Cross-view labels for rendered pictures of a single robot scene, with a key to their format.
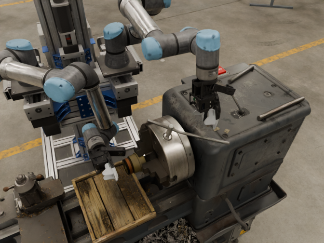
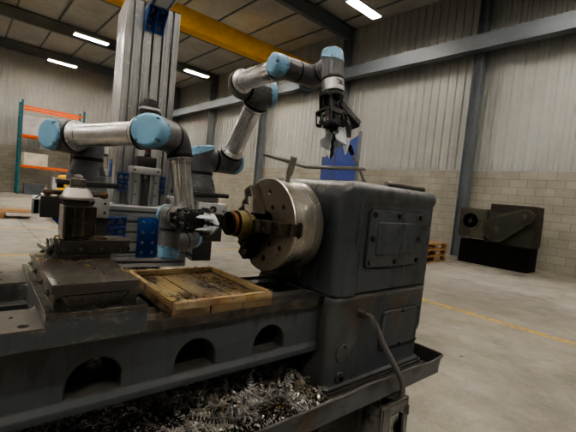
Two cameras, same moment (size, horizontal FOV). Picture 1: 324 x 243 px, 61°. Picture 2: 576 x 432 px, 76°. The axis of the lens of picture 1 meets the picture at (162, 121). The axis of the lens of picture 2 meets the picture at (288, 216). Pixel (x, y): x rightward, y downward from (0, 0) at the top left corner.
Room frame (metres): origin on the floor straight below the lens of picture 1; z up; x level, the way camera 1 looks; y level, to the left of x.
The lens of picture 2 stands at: (-0.43, 0.21, 1.18)
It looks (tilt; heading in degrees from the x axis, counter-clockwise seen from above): 3 degrees down; 348
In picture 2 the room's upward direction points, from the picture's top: 6 degrees clockwise
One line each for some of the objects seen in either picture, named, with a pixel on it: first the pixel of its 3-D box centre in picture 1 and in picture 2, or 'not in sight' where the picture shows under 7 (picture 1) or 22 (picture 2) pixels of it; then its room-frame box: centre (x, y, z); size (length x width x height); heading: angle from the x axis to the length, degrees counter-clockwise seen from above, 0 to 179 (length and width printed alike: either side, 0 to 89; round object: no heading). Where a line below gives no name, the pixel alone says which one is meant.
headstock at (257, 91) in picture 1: (228, 124); (347, 231); (1.04, -0.35, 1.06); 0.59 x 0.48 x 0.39; 119
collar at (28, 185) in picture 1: (22, 182); (76, 193); (0.61, 0.55, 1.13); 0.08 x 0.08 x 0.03
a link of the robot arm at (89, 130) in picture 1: (91, 135); (171, 215); (0.93, 0.35, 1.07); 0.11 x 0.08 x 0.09; 29
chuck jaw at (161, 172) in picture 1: (158, 171); (275, 227); (0.71, 0.01, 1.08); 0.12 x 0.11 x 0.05; 29
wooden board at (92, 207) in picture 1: (112, 197); (196, 286); (0.69, 0.24, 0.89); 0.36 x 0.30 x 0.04; 29
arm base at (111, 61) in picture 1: (116, 54); (200, 181); (1.46, 0.28, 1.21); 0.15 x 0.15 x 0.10
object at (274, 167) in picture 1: (211, 188); (332, 376); (1.04, -0.35, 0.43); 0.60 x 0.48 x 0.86; 119
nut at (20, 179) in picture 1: (20, 178); (77, 181); (0.61, 0.55, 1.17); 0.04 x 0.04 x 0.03
